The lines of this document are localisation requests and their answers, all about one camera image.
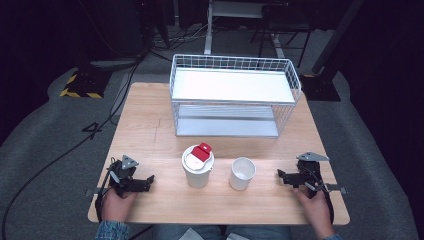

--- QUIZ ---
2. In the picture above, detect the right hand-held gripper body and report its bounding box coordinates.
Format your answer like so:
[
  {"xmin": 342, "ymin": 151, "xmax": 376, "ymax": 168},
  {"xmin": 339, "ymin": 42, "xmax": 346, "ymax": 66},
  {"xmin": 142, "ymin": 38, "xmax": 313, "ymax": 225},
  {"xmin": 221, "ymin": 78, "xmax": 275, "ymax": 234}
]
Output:
[{"xmin": 296, "ymin": 152, "xmax": 331, "ymax": 200}]

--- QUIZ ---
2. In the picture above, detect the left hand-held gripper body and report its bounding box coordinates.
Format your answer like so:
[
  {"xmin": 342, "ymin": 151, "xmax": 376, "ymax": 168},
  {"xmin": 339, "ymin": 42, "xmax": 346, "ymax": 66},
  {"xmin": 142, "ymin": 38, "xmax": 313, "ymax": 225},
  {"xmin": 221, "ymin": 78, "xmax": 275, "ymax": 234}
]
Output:
[{"xmin": 107, "ymin": 154, "xmax": 140, "ymax": 198}]

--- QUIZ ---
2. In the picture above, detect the white paper cup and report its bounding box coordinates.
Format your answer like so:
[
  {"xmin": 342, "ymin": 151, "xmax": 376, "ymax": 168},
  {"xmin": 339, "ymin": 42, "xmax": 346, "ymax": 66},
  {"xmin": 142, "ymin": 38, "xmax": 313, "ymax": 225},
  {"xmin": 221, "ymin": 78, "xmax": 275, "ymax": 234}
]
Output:
[{"xmin": 228, "ymin": 156, "xmax": 258, "ymax": 192}]

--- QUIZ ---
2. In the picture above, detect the white cup with red-flap lid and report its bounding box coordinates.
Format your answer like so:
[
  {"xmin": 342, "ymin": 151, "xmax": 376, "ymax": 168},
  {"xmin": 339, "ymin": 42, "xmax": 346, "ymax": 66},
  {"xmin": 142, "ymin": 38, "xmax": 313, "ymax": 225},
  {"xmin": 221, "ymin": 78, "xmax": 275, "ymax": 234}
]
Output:
[{"xmin": 181, "ymin": 142, "xmax": 216, "ymax": 190}]

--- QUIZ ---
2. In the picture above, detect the white wire shelf rack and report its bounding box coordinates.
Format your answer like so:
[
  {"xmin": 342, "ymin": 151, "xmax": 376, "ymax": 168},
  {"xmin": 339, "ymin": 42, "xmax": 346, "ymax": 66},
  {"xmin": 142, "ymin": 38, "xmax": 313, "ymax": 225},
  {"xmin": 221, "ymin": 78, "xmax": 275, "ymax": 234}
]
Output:
[{"xmin": 169, "ymin": 53, "xmax": 303, "ymax": 139}]

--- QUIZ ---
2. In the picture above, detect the person's left hand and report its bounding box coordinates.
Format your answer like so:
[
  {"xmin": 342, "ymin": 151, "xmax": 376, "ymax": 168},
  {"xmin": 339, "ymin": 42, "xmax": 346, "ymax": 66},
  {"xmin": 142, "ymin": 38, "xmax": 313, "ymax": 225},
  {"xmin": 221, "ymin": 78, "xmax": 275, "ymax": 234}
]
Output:
[{"xmin": 100, "ymin": 189, "xmax": 139, "ymax": 224}]

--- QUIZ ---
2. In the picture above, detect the person's right hand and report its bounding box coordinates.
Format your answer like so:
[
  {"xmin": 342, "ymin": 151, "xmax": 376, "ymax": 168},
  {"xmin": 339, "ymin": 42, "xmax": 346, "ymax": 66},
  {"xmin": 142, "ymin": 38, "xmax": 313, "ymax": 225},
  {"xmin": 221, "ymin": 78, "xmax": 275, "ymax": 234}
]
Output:
[{"xmin": 294, "ymin": 187, "xmax": 335, "ymax": 238}]

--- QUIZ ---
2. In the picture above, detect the black slanted pole with base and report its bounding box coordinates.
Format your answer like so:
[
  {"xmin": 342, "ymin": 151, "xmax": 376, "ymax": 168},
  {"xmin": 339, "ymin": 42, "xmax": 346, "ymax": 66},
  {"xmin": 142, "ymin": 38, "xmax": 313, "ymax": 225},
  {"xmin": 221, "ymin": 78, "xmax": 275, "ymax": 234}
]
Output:
[{"xmin": 299, "ymin": 0, "xmax": 366, "ymax": 103}]

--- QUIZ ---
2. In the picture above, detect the yellow-black striped stand base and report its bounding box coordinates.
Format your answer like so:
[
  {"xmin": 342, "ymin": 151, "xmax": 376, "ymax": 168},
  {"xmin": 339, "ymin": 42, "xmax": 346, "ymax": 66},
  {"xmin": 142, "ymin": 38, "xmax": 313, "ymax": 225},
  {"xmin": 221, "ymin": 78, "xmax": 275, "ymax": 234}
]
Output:
[{"xmin": 59, "ymin": 68, "xmax": 113, "ymax": 100}]

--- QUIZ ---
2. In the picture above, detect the black chair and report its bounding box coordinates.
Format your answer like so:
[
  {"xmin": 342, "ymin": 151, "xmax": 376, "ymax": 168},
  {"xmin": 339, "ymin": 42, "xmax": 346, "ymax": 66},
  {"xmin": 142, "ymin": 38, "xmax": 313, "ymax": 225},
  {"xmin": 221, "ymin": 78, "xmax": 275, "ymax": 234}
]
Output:
[{"xmin": 249, "ymin": 2, "xmax": 316, "ymax": 68}]

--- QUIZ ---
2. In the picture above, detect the white metal stand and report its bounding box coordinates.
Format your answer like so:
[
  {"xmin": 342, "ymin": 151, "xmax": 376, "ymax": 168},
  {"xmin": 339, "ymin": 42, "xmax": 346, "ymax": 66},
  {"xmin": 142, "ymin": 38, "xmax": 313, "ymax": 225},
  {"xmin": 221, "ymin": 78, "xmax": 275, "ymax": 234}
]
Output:
[{"xmin": 203, "ymin": 0, "xmax": 268, "ymax": 56}]

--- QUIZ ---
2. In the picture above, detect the left hand-held gripper black cable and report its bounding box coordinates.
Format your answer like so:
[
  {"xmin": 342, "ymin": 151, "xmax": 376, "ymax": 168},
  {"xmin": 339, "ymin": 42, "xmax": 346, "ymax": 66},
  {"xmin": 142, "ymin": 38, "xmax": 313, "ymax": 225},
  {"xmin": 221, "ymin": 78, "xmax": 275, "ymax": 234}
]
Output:
[{"xmin": 94, "ymin": 165, "xmax": 115, "ymax": 224}]

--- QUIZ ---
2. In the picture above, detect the hand-held gripper black cable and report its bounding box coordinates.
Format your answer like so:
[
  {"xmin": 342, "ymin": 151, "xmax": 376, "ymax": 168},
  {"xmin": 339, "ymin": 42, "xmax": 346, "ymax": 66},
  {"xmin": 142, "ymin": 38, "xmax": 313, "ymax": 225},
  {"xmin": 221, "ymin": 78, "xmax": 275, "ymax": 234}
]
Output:
[
  {"xmin": 319, "ymin": 173, "xmax": 336, "ymax": 225},
  {"xmin": 94, "ymin": 165, "xmax": 115, "ymax": 224}
]

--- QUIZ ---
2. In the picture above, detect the right hand-held gripper black cable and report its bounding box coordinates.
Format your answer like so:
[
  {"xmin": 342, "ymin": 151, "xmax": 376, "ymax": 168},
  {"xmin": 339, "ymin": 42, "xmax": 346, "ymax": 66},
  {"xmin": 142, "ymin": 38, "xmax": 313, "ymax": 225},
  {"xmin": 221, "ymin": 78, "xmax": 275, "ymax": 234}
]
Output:
[{"xmin": 319, "ymin": 173, "xmax": 336, "ymax": 225}]

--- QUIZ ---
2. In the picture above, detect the long black floor cable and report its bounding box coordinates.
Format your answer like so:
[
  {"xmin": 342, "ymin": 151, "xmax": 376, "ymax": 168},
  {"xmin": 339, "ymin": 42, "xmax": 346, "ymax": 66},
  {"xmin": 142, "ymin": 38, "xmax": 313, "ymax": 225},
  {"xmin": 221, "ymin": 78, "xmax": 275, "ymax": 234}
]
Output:
[{"xmin": 1, "ymin": 56, "xmax": 145, "ymax": 240}]

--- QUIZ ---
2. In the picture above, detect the bundle of floor cables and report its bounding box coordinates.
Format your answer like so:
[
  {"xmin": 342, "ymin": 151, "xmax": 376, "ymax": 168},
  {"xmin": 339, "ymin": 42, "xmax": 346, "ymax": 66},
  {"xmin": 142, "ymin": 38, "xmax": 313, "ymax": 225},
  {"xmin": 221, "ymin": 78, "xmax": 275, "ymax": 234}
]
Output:
[{"xmin": 146, "ymin": 22, "xmax": 210, "ymax": 56}]

